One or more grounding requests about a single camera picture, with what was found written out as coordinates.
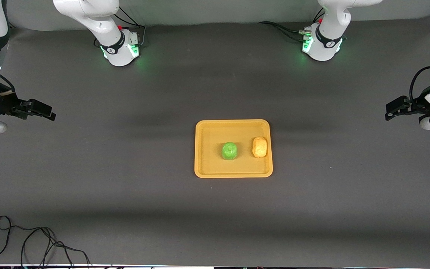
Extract black loose cable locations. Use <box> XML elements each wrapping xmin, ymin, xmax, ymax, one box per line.
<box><xmin>0</xmin><ymin>216</ymin><xmax>92</xmax><ymax>269</ymax></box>

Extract yellow-brown potato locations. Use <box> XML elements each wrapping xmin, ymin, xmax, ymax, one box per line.
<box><xmin>252</xmin><ymin>136</ymin><xmax>268</xmax><ymax>158</ymax></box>

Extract yellow plastic tray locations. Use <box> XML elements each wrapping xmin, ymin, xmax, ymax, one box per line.
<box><xmin>194</xmin><ymin>119</ymin><xmax>274</xmax><ymax>179</ymax></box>

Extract green apple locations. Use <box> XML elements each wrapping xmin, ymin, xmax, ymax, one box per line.
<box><xmin>221</xmin><ymin>142</ymin><xmax>238</xmax><ymax>161</ymax></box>

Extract black cables at arm base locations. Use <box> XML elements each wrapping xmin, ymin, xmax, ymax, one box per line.
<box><xmin>258</xmin><ymin>7</ymin><xmax>325</xmax><ymax>42</ymax></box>
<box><xmin>116</xmin><ymin>6</ymin><xmax>146</xmax><ymax>47</ymax></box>

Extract black cables at left arm base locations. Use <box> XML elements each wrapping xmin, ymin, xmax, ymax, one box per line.
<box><xmin>258</xmin><ymin>7</ymin><xmax>325</xmax><ymax>42</ymax></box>

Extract black cables at right arm base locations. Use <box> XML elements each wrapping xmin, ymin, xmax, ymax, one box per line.
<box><xmin>116</xmin><ymin>6</ymin><xmax>146</xmax><ymax>47</ymax></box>

